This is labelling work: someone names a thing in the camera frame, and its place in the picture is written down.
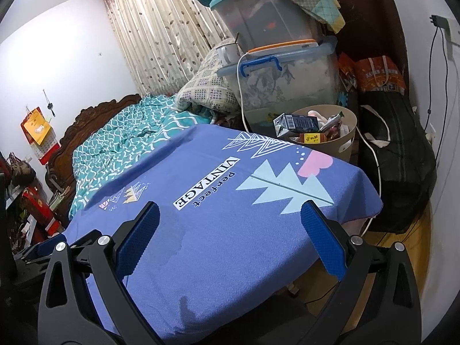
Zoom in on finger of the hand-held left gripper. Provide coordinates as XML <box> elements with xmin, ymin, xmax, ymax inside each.
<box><xmin>14</xmin><ymin>233</ymin><xmax>70</xmax><ymax>265</ymax></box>

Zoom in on beige leaf print curtain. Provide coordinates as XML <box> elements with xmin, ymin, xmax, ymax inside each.
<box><xmin>101</xmin><ymin>0</ymin><xmax>231</xmax><ymax>97</ymax></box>

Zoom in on black charger cable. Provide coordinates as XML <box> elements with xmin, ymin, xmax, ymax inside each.
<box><xmin>424</xmin><ymin>25</ymin><xmax>451</xmax><ymax>137</ymax></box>

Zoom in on storage bin with teal lid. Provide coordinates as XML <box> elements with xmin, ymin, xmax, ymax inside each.
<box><xmin>209</xmin><ymin>0</ymin><xmax>324</xmax><ymax>49</ymax></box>

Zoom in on teal patterned bed cover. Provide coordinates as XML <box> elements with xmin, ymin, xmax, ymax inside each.
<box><xmin>68</xmin><ymin>95</ymin><xmax>223</xmax><ymax>220</ymax></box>

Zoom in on white cable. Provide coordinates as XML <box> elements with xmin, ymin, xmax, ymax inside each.
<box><xmin>235</xmin><ymin>52</ymin><xmax>382</xmax><ymax>238</ymax></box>

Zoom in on carved wooden headboard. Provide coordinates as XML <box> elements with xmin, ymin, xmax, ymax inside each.
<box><xmin>45</xmin><ymin>93</ymin><xmax>142</xmax><ymax>220</ymax></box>

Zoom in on folded checked quilt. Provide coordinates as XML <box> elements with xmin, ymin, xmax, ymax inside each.
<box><xmin>175</xmin><ymin>38</ymin><xmax>245</xmax><ymax>114</ymax></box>

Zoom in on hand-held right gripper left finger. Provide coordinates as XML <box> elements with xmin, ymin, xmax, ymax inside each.
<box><xmin>38</xmin><ymin>201</ymin><xmax>164</xmax><ymax>345</ymax></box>

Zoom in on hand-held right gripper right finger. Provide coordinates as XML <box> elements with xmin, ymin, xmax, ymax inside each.
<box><xmin>300</xmin><ymin>200</ymin><xmax>422</xmax><ymax>345</ymax></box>

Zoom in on brown handbag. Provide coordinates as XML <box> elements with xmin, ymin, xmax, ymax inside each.
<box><xmin>5</xmin><ymin>152</ymin><xmax>37</xmax><ymax>187</ymax></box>

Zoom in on dark wooden wardrobe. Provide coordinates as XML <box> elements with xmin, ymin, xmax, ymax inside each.
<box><xmin>316</xmin><ymin>0</ymin><xmax>414</xmax><ymax>90</ymax></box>

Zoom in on large black bag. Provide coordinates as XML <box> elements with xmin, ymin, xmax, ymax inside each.
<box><xmin>357</xmin><ymin>91</ymin><xmax>437</xmax><ymax>232</ymax></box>

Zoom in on clear storage box blue handles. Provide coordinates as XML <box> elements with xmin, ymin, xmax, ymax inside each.
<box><xmin>216</xmin><ymin>38</ymin><xmax>346</xmax><ymax>135</ymax></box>

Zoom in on white mug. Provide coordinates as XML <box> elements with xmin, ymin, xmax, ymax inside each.
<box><xmin>216</xmin><ymin>43</ymin><xmax>242</xmax><ymax>66</ymax></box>

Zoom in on beige wastebasket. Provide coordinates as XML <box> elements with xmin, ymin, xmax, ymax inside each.
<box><xmin>275</xmin><ymin>104</ymin><xmax>358</xmax><ymax>164</ymax></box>

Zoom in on dark printed drink carton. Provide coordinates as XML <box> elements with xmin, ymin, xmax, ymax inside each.
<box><xmin>273</xmin><ymin>113</ymin><xmax>320</xmax><ymax>138</ymax></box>

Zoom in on orange printed bag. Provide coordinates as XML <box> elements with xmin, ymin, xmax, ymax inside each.
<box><xmin>354</xmin><ymin>55</ymin><xmax>407</xmax><ymax>94</ymax></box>

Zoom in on red wall calendar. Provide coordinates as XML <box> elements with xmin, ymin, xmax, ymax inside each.
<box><xmin>20</xmin><ymin>105</ymin><xmax>60</xmax><ymax>166</ymax></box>

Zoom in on white tablet with orange rim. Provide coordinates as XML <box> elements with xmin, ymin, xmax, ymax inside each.
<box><xmin>248</xmin><ymin>39</ymin><xmax>320</xmax><ymax>56</ymax></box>

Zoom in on crumpled candy wrapper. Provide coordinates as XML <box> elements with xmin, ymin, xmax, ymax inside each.
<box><xmin>321</xmin><ymin>111</ymin><xmax>347</xmax><ymax>139</ymax></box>

